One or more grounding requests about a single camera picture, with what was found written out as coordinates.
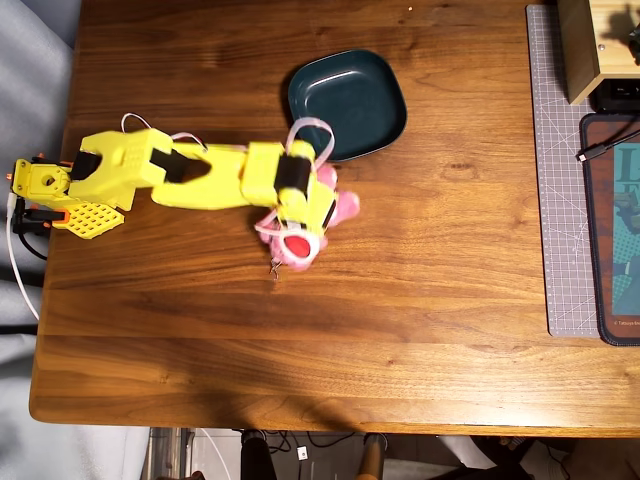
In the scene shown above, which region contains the black usb cable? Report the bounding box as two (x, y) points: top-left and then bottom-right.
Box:
(576, 128), (640, 163)

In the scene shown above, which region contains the black power cable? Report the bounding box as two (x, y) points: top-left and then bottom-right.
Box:
(14, 227), (49, 261)

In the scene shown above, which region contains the light wooden box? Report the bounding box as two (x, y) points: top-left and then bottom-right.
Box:
(557, 0), (640, 105)

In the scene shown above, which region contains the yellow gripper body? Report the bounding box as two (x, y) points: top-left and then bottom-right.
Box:
(273, 139), (337, 237)

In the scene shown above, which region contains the grey cutting mat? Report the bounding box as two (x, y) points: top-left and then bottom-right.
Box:
(525, 3), (601, 339)

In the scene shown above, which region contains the dark printed mouse pad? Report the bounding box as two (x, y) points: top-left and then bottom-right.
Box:
(579, 112), (640, 347)

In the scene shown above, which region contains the pink strawberry bear plush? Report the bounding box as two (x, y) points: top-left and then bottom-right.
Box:
(254, 162), (361, 281)

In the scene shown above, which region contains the dark teal square plate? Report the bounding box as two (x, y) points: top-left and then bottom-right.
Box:
(286, 48), (409, 163)

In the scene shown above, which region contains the yellow perforated robot base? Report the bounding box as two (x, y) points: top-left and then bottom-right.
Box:
(49, 199), (125, 241)

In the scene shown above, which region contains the black electronic device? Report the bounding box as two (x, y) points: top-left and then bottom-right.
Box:
(589, 77), (640, 114)

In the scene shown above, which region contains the brown wooden leg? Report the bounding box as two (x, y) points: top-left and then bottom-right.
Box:
(358, 433), (389, 480)

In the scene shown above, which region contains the silver metal frame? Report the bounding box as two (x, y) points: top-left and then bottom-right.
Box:
(141, 427), (197, 480)

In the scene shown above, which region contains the red white servo cable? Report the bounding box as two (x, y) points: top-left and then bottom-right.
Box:
(286, 116), (336, 169)
(121, 113), (210, 153)

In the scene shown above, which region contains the black table leg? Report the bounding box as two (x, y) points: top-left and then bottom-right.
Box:
(239, 429), (277, 480)

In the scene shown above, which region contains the orange black table clamp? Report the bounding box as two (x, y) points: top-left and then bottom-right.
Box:
(12, 197), (70, 236)

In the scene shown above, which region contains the white power cable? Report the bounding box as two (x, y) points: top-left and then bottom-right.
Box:
(5, 193), (40, 321)

